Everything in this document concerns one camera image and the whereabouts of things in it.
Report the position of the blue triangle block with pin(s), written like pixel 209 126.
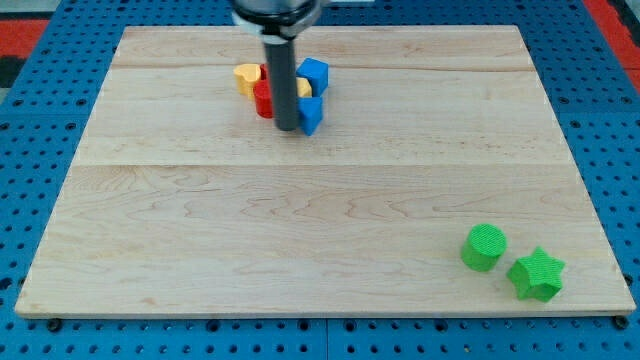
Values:
pixel 311 114

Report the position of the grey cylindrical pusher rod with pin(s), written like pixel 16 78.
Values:
pixel 280 57

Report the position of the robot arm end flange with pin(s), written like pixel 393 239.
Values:
pixel 284 19

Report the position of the blue cube block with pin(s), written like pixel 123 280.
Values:
pixel 317 74

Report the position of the yellow block behind rod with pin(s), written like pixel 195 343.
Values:
pixel 304 88

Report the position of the red cylinder block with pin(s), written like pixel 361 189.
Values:
pixel 262 99

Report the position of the yellow heart block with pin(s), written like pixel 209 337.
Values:
pixel 247 76

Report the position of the wooden board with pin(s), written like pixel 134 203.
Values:
pixel 181 202

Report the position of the green cylinder block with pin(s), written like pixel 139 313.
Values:
pixel 483 247

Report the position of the green star block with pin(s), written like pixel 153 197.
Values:
pixel 537 276

